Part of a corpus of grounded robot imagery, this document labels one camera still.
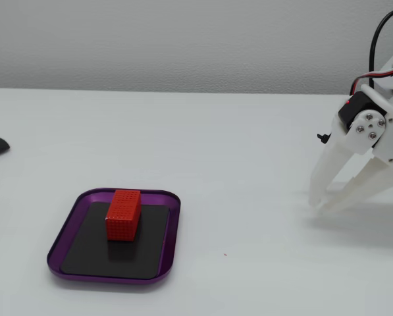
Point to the red dotted cube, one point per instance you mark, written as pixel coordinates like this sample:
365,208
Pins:
123,217

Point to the purple metal tray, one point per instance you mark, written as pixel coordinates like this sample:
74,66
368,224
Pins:
173,210

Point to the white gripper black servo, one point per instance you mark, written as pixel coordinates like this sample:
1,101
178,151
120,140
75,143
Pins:
368,126

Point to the black tray mat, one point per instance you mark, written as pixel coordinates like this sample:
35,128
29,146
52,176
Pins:
91,243

